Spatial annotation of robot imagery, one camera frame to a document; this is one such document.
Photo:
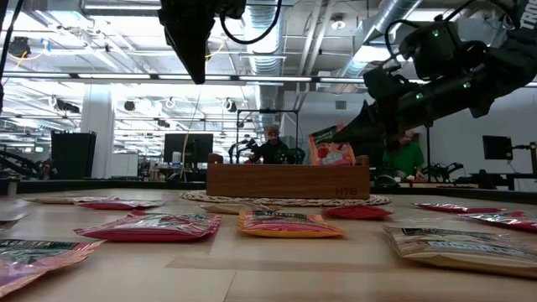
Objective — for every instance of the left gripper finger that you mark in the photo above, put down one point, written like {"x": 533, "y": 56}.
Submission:
{"x": 191, "y": 46}

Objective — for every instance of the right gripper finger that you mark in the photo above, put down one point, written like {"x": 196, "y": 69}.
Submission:
{"x": 373, "y": 137}
{"x": 371, "y": 115}

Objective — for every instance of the orange tea packet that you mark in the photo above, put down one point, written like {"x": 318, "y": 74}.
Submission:
{"x": 331, "y": 155}
{"x": 285, "y": 224}

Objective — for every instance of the red tea packet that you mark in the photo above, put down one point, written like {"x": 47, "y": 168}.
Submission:
{"x": 356, "y": 212}
{"x": 457, "y": 208}
{"x": 117, "y": 205}
{"x": 503, "y": 221}
{"x": 147, "y": 228}

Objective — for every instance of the pink packet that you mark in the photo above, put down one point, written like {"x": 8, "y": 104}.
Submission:
{"x": 33, "y": 260}

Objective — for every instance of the black background robot arm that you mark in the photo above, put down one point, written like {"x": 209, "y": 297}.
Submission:
{"x": 19, "y": 165}
{"x": 241, "y": 147}
{"x": 440, "y": 170}

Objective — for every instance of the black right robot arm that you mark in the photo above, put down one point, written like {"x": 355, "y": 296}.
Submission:
{"x": 495, "y": 75}

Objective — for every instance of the wooden tea box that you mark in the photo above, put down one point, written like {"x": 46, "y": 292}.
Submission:
{"x": 272, "y": 180}

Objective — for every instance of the person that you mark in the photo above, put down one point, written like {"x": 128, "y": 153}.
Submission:
{"x": 407, "y": 159}
{"x": 272, "y": 153}

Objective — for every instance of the white ceiling sensor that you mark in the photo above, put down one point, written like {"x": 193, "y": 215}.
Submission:
{"x": 337, "y": 24}

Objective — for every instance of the long ceiling light strip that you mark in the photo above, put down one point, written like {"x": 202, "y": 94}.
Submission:
{"x": 113, "y": 76}

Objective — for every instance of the black computer monitor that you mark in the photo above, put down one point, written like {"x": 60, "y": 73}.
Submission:
{"x": 497, "y": 147}
{"x": 189, "y": 147}

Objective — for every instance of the white jug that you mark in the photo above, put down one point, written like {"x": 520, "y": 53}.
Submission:
{"x": 176, "y": 158}

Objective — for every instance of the black desk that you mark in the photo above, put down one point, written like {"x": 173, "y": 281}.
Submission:
{"x": 486, "y": 182}

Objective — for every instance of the white pillar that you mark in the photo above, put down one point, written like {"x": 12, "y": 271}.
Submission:
{"x": 97, "y": 134}

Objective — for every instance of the round woven placemat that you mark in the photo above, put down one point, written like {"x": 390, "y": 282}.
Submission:
{"x": 197, "y": 196}

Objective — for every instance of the black ceiling spotlight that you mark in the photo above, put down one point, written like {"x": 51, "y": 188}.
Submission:
{"x": 19, "y": 47}

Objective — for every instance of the wall air vent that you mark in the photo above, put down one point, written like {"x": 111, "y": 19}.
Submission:
{"x": 341, "y": 105}

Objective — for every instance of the black frame stand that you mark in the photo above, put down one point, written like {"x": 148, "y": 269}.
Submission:
{"x": 268, "y": 111}
{"x": 428, "y": 155}

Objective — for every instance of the silver air duct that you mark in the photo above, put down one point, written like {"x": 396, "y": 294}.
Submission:
{"x": 264, "y": 63}
{"x": 396, "y": 9}

